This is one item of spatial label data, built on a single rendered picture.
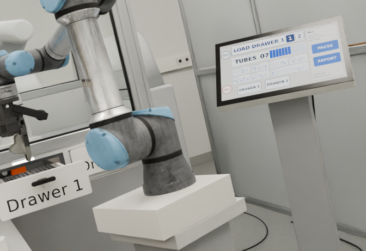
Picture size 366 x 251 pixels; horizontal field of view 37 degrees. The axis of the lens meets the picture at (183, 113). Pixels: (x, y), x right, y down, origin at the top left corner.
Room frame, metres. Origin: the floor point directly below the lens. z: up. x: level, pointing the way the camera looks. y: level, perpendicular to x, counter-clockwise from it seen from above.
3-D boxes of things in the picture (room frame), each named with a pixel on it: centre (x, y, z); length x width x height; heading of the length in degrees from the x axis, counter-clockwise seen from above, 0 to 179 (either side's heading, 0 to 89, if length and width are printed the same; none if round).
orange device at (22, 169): (2.31, 0.77, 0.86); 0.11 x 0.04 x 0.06; 114
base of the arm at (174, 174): (1.49, 0.08, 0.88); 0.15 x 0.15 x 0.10
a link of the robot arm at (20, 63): (1.69, 0.46, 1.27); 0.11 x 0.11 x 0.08; 46
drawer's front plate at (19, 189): (1.67, 0.48, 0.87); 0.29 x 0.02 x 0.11; 114
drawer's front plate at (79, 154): (2.09, 0.32, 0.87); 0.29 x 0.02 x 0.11; 114
